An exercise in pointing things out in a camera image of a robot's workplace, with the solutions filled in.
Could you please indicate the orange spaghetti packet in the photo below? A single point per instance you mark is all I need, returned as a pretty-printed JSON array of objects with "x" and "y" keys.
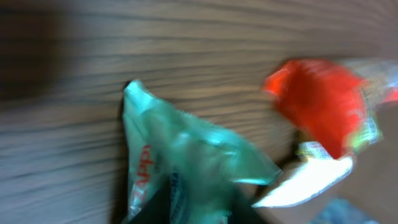
[{"x": 329, "y": 100}]

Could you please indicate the teal wet wipes packet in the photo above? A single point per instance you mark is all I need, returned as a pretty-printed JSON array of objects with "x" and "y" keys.
[{"x": 204, "y": 162}]

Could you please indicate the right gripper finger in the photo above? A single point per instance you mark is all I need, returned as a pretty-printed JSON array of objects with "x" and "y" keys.
[{"x": 157, "y": 209}]

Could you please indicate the green snack packet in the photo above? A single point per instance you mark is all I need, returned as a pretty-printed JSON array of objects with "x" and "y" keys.
[{"x": 368, "y": 134}]

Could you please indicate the white cream tube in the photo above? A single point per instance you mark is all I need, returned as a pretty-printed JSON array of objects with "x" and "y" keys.
[{"x": 303, "y": 181}]

